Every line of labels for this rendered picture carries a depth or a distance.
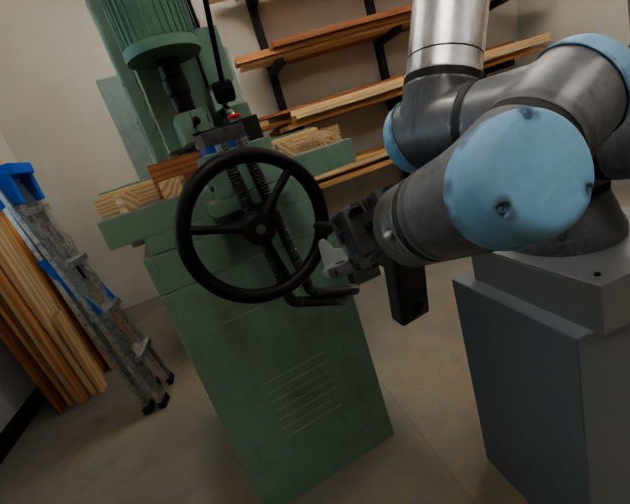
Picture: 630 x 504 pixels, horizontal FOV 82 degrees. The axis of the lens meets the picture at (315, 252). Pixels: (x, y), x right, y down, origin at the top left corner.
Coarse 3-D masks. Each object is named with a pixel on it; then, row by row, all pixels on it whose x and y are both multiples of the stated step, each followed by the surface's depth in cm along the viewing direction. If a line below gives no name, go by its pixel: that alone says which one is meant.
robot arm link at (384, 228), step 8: (392, 192) 35; (384, 200) 36; (376, 208) 37; (384, 208) 35; (376, 216) 37; (384, 216) 35; (376, 224) 37; (384, 224) 35; (392, 224) 33; (376, 232) 37; (384, 232) 35; (392, 232) 34; (384, 240) 34; (392, 240) 35; (384, 248) 37; (392, 248) 35; (400, 248) 34; (392, 256) 37; (400, 256) 36; (408, 256) 35; (416, 256) 34; (408, 264) 37; (416, 264) 36; (424, 264) 36
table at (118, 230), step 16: (336, 144) 89; (304, 160) 86; (320, 160) 88; (336, 160) 90; (352, 160) 91; (208, 192) 79; (256, 192) 74; (144, 208) 75; (160, 208) 76; (208, 208) 77; (224, 208) 72; (240, 208) 73; (112, 224) 73; (128, 224) 74; (144, 224) 75; (160, 224) 76; (112, 240) 73; (128, 240) 75
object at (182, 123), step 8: (184, 112) 85; (192, 112) 85; (200, 112) 86; (176, 120) 85; (184, 120) 85; (176, 128) 91; (184, 128) 85; (192, 128) 86; (200, 128) 87; (208, 128) 87; (184, 136) 86; (192, 136) 86; (184, 144) 89; (192, 144) 92
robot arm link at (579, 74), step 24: (552, 48) 32; (576, 48) 29; (600, 48) 28; (624, 48) 29; (504, 72) 34; (528, 72) 30; (552, 72) 28; (576, 72) 28; (600, 72) 28; (624, 72) 28; (480, 96) 34; (504, 96) 29; (528, 96) 27; (552, 96) 27; (576, 96) 26; (600, 96) 27; (624, 96) 28; (576, 120) 26; (600, 120) 27; (624, 120) 30; (600, 144) 28
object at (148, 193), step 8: (328, 128) 104; (336, 128) 105; (304, 136) 101; (296, 144) 101; (296, 152) 101; (152, 184) 88; (136, 192) 87; (144, 192) 88; (152, 192) 89; (104, 200) 85; (112, 200) 86; (144, 200) 88; (152, 200) 89; (104, 208) 85; (112, 208) 86; (104, 216) 86
